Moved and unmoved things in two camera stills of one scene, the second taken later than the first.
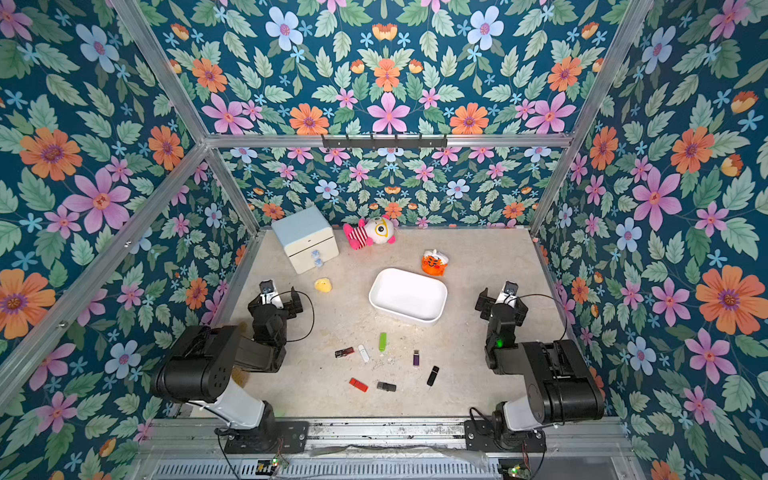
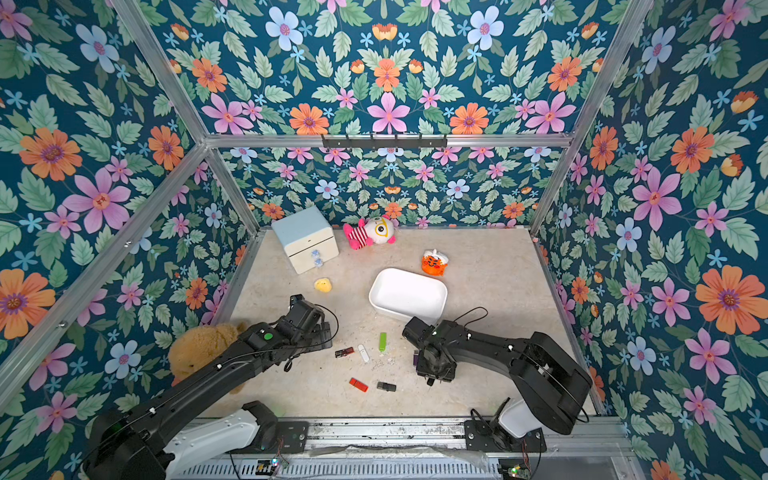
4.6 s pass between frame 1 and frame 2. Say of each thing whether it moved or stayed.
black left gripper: moved
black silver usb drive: stayed
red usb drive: stayed
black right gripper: moved
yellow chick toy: stayed
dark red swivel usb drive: stayed
